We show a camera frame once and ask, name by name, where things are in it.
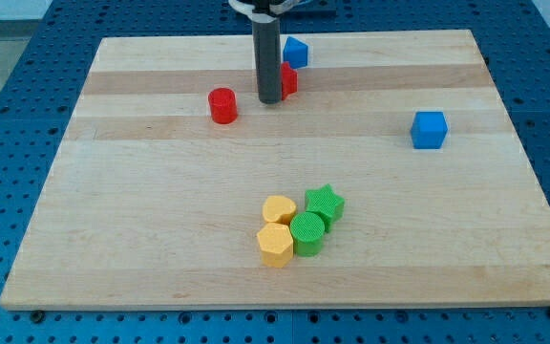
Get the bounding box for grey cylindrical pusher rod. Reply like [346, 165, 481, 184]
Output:
[252, 19, 282, 104]

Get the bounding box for red star block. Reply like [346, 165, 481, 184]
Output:
[281, 61, 298, 100]

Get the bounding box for green star block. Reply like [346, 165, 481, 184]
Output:
[305, 183, 346, 233]

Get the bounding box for blue triangular block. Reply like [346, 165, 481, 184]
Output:
[283, 36, 308, 69]

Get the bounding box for red cylinder block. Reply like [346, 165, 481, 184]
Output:
[208, 88, 238, 124]

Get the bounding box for yellow heart block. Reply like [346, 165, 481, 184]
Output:
[262, 195, 297, 225]

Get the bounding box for blue cube block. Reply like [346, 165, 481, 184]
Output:
[410, 111, 449, 149]

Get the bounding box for light wooden board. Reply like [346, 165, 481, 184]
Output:
[0, 30, 550, 311]

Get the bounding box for green cylinder block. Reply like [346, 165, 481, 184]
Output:
[290, 212, 326, 257]

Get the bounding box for yellow pentagon block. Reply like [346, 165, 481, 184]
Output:
[257, 223, 294, 269]

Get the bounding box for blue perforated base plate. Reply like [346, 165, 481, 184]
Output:
[0, 1, 550, 343]

